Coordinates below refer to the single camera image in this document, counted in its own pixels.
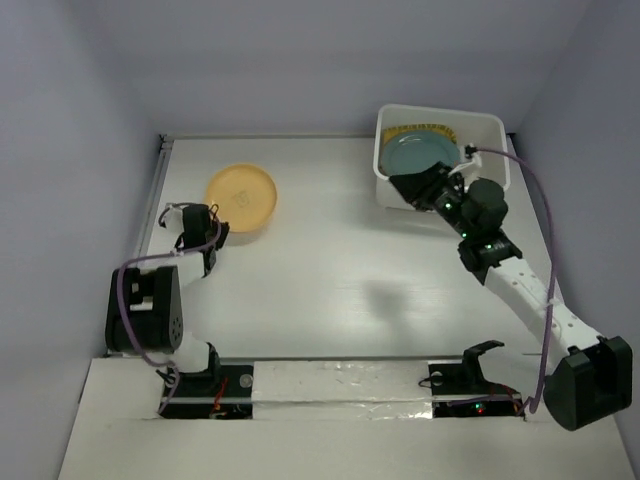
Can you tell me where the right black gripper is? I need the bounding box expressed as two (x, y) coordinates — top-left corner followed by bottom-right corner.
(391, 160), (477, 240)

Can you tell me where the teal round plate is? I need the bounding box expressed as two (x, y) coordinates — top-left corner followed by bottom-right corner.
(379, 130), (460, 177)

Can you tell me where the yellow round plate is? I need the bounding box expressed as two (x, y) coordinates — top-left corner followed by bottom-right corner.
(203, 163), (278, 234)

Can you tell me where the yellow woven bamboo tray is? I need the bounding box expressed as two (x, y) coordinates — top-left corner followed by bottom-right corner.
(382, 123), (457, 145)

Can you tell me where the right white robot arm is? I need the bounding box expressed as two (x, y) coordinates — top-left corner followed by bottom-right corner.
(389, 163), (633, 431)

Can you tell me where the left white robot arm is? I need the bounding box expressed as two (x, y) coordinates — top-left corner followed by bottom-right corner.
(105, 202), (230, 395)

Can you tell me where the white plastic bin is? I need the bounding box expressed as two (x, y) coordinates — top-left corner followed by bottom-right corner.
(373, 104), (510, 210)

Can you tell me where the silver foil taped panel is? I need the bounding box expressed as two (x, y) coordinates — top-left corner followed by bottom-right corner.
(251, 360), (433, 421)

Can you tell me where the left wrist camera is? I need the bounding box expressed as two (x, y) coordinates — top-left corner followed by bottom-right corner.
(158, 202), (187, 233)

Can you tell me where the aluminium frame rail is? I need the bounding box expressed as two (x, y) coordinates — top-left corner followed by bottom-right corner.
(102, 133), (175, 357)

